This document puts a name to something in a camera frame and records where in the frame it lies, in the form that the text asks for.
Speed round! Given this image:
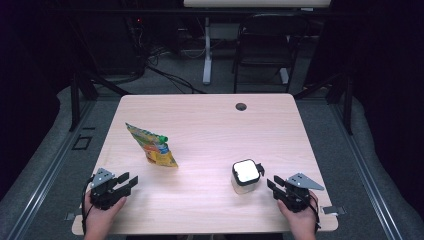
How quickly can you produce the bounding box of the aluminium floor rail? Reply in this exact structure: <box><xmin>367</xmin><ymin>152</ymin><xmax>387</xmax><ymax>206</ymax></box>
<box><xmin>328</xmin><ymin>99</ymin><xmax>405</xmax><ymax>240</ymax></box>
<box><xmin>6</xmin><ymin>99</ymin><xmax>98</xmax><ymax>240</ymax></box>

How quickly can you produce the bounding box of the right hand-held gripper cable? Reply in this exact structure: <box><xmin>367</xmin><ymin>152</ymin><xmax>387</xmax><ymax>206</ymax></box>
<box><xmin>308</xmin><ymin>192</ymin><xmax>322</xmax><ymax>233</ymax></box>

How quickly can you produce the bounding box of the dark equipment with red light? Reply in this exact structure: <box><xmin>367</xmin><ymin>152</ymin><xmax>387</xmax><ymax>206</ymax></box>
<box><xmin>75</xmin><ymin>13</ymin><xmax>145</xmax><ymax>77</ymax></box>

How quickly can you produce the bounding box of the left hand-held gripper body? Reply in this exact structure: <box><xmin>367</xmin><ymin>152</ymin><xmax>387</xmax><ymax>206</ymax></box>
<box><xmin>89</xmin><ymin>167</ymin><xmax>127</xmax><ymax>211</ymax></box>

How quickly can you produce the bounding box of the tangle of dark cables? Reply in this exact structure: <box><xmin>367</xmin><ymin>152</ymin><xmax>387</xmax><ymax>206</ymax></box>
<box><xmin>124</xmin><ymin>16</ymin><xmax>169</xmax><ymax>69</ymax></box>

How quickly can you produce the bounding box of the yellow green spout pouch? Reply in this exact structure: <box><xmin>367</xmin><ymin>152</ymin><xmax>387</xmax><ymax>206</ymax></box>
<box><xmin>125</xmin><ymin>122</ymin><xmax>179</xmax><ymax>169</ymax></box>

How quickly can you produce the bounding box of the black folding chair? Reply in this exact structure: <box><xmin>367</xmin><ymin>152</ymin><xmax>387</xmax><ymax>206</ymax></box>
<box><xmin>232</xmin><ymin>13</ymin><xmax>309</xmax><ymax>94</ymax></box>

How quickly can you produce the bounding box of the white desk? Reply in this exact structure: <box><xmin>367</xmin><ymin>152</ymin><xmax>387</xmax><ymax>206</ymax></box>
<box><xmin>183</xmin><ymin>0</ymin><xmax>333</xmax><ymax>86</ymax></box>

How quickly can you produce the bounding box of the left hand-held gripper cable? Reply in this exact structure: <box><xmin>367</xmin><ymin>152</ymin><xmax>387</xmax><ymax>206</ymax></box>
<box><xmin>80</xmin><ymin>176</ymin><xmax>95</xmax><ymax>234</ymax></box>

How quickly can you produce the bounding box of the hand-held gripper cable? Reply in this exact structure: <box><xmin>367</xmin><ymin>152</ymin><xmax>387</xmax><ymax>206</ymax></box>
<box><xmin>308</xmin><ymin>192</ymin><xmax>322</xmax><ymax>233</ymax></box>
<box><xmin>80</xmin><ymin>176</ymin><xmax>95</xmax><ymax>234</ymax></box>

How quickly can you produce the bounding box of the person's right hand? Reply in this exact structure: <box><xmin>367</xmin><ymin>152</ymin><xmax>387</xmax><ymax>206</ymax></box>
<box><xmin>277</xmin><ymin>191</ymin><xmax>319</xmax><ymax>234</ymax></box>

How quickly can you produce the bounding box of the black floor cable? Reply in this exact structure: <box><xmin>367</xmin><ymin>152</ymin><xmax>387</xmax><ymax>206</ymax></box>
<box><xmin>145</xmin><ymin>64</ymin><xmax>207</xmax><ymax>95</ymax></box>

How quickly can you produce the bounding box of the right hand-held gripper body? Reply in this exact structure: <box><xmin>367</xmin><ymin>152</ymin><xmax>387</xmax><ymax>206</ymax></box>
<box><xmin>279</xmin><ymin>172</ymin><xmax>325</xmax><ymax>213</ymax></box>

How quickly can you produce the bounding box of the person's left hand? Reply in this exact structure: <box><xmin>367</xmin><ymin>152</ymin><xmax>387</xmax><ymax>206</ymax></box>
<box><xmin>83</xmin><ymin>189</ymin><xmax>128</xmax><ymax>234</ymax></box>

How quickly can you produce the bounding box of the black metal stand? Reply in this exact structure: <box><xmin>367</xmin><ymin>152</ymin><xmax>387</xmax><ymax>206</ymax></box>
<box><xmin>293</xmin><ymin>72</ymin><xmax>355</xmax><ymax>136</ymax></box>
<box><xmin>68</xmin><ymin>71</ymin><xmax>132</xmax><ymax>133</ymax></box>

